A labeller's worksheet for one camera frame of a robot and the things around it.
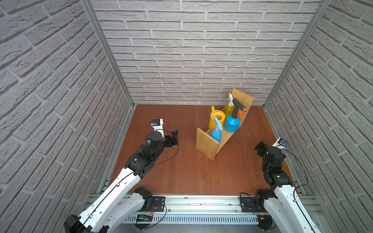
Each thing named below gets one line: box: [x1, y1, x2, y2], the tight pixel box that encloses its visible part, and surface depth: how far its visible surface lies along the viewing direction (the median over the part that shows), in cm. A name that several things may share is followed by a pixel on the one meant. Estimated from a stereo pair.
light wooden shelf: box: [195, 87, 255, 161], surface depth 87 cm
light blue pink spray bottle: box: [209, 115, 223, 144], surface depth 81 cm
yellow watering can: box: [208, 105, 226, 131], surface depth 91 cm
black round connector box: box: [257, 214, 273, 231], surface depth 72 cm
